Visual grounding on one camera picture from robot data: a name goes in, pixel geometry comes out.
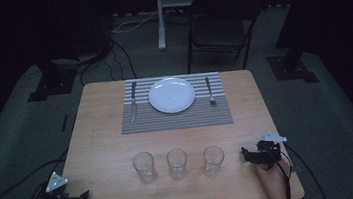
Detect clear drinking glass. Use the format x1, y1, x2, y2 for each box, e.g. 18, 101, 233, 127
199, 144, 227, 179
164, 147, 191, 182
130, 149, 159, 186

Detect white metal stand frame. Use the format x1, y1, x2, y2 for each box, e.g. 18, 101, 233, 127
152, 0, 250, 51

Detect black stand with base plate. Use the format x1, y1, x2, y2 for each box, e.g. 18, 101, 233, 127
263, 27, 321, 89
22, 54, 82, 103

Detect small black floor strip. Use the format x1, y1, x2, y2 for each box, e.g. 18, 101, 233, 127
59, 114, 71, 134

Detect grey striped placemat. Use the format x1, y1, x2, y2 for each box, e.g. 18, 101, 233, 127
115, 69, 235, 137

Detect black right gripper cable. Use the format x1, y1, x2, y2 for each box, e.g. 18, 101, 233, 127
264, 136, 329, 199

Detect white floor cable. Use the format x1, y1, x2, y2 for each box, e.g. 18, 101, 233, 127
109, 8, 174, 35

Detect black folding chair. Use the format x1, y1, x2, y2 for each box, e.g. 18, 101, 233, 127
179, 0, 265, 77

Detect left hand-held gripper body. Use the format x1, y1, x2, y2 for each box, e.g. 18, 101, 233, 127
34, 168, 83, 199

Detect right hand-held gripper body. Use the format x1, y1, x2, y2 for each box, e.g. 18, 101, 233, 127
252, 129, 291, 173

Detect person's right hand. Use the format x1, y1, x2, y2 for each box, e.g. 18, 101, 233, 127
254, 157, 293, 193

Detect white round plate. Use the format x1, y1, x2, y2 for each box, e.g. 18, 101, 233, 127
146, 74, 198, 116

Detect black floor cables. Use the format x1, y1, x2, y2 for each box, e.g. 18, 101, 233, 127
74, 33, 139, 88

